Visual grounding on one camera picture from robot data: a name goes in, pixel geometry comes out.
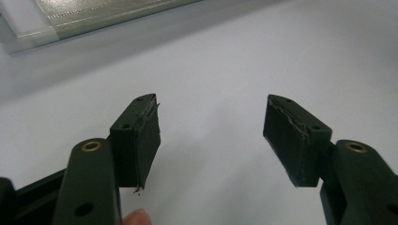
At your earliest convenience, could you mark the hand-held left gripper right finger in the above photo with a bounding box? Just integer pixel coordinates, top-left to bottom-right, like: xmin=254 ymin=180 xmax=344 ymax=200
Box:
xmin=262 ymin=94 xmax=333 ymax=188

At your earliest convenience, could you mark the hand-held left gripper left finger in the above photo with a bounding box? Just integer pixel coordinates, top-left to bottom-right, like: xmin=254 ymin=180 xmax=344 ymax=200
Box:
xmin=109 ymin=93 xmax=162 ymax=191

